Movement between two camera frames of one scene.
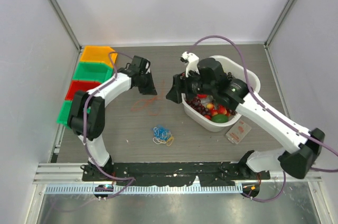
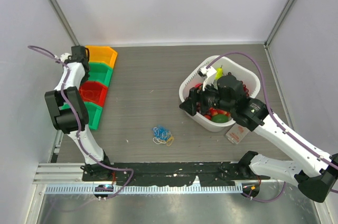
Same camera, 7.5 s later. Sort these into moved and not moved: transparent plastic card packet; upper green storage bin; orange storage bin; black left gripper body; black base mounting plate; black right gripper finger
Moved: black right gripper finger; black left gripper body
Not moved: black base mounting plate; upper green storage bin; transparent plastic card packet; orange storage bin
